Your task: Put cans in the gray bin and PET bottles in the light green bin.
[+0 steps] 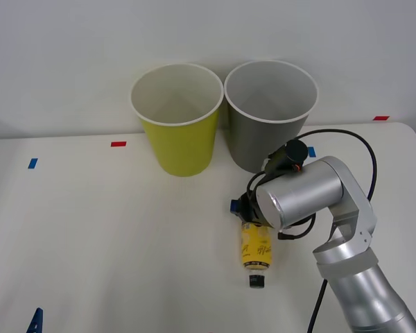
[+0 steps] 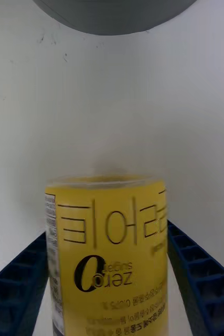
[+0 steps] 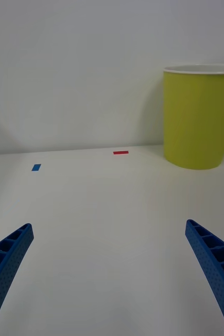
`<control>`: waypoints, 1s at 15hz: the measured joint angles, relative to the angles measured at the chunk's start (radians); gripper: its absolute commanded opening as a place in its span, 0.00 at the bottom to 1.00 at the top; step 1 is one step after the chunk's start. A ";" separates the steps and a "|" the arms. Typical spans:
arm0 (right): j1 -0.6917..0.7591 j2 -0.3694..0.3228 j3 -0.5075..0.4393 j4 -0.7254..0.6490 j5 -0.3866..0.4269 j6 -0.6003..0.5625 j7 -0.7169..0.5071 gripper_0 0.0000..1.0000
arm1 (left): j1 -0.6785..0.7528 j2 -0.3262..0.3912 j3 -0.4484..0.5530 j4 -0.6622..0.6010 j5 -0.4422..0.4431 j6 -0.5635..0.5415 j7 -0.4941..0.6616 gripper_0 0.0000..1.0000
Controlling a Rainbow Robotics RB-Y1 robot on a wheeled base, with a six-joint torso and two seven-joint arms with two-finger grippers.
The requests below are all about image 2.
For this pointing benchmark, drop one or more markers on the yellow label plastic bottle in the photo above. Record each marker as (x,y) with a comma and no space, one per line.
(109,262)

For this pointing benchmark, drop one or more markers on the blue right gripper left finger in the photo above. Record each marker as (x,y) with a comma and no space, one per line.
(12,296)

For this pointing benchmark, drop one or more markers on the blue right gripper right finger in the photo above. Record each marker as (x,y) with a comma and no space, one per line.
(208,288)

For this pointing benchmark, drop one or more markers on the grey plastic bin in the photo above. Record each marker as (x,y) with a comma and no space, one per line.
(111,15)

